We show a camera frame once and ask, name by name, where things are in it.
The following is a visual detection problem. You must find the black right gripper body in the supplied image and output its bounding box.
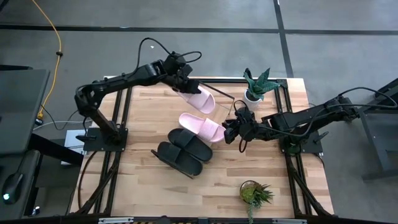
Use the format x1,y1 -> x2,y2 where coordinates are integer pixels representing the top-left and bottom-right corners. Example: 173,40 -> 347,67
236,117 -> 262,141

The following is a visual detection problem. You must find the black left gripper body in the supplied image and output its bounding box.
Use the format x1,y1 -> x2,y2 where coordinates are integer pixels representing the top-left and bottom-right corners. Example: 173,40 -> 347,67
163,73 -> 192,91

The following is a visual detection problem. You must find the pink rubber slide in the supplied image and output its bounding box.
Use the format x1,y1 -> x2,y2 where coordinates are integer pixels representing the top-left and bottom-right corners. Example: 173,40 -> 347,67
178,112 -> 227,144
176,85 -> 216,115

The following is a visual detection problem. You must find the black rubber slide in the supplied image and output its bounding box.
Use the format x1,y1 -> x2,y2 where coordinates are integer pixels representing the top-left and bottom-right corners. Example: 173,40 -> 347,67
156,141 -> 203,177
167,128 -> 214,162

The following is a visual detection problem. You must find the snake plant in white pot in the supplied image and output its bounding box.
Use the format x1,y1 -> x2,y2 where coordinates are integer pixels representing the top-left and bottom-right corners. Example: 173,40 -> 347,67
242,67 -> 280,109

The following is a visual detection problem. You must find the spiky green potted plant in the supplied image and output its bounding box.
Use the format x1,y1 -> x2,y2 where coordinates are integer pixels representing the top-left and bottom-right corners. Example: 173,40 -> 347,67
239,180 -> 275,224

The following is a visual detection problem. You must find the white box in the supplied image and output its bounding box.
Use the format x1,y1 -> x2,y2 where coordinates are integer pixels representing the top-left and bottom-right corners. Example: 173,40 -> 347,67
60,129 -> 88,166

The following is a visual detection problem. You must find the grey metal stand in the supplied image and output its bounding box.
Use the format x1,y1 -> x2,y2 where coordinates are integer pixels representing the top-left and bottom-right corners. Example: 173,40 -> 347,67
357,77 -> 398,181

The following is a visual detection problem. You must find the black side desk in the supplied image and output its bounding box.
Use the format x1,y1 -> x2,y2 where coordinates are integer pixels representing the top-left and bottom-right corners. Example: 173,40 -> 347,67
0,64 -> 85,222

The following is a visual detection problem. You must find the black device with green light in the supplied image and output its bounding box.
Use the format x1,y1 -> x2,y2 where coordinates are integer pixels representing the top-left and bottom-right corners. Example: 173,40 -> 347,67
1,172 -> 25,206

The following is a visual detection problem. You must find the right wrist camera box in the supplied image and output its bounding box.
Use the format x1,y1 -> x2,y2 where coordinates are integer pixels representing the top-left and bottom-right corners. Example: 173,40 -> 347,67
233,105 -> 255,121

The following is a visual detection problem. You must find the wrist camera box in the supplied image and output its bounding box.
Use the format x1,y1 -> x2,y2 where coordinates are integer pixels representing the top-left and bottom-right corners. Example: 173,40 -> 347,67
233,105 -> 255,121
164,52 -> 193,75

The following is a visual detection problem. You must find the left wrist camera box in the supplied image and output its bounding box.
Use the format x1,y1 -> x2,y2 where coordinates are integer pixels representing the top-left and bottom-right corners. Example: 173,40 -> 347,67
164,52 -> 193,75

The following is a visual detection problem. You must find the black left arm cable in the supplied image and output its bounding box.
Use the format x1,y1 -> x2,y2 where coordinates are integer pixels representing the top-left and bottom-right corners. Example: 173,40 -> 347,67
135,37 -> 203,74

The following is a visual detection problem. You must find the black aluminium table frame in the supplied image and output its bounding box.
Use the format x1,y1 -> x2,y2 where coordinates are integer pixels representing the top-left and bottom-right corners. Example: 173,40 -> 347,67
70,77 -> 335,224

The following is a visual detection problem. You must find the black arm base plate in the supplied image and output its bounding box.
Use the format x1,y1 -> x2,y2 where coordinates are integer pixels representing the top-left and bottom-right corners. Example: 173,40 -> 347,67
83,126 -> 129,152
278,128 -> 324,155

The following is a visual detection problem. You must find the silver metal bracket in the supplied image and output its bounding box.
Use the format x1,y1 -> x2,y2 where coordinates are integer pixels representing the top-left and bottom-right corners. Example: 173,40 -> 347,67
98,217 -> 134,224
272,218 -> 307,224

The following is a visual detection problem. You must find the yellow floor cable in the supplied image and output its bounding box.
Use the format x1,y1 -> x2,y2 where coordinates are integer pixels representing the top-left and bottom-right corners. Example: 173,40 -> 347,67
30,0 -> 63,121

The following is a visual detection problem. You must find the white floor cable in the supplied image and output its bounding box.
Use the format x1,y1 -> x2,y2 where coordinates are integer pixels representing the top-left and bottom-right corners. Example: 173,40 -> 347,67
32,119 -> 94,131

